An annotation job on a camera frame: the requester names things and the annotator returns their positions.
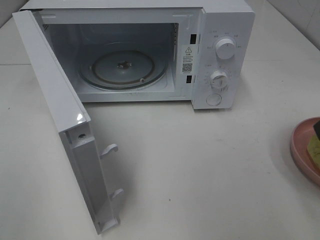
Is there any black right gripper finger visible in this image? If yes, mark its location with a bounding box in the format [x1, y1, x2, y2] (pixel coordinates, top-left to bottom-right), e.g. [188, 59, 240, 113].
[312, 120, 320, 139]

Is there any pink round plate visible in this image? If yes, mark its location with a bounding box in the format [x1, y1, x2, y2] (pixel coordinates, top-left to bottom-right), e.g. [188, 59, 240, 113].
[290, 116, 320, 187]

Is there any white bread sandwich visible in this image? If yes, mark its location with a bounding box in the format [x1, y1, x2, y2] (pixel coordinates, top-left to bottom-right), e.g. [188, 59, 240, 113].
[307, 135, 320, 168]

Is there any white timer knob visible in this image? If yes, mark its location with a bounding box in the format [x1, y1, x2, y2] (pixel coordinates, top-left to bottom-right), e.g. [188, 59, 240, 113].
[210, 71, 229, 89]

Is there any round white door button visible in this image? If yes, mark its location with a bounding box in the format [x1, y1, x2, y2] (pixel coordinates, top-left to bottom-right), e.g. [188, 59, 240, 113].
[206, 93, 222, 106]

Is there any white microwave door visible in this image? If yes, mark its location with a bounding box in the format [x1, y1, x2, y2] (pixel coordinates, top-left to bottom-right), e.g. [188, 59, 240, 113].
[12, 10, 124, 234]

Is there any upper white power knob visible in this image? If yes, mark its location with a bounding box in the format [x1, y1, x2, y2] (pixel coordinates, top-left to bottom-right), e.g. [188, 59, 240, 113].
[215, 36, 236, 60]

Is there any white microwave oven body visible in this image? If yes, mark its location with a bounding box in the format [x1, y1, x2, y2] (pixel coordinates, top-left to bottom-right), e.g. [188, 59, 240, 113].
[18, 0, 255, 110]

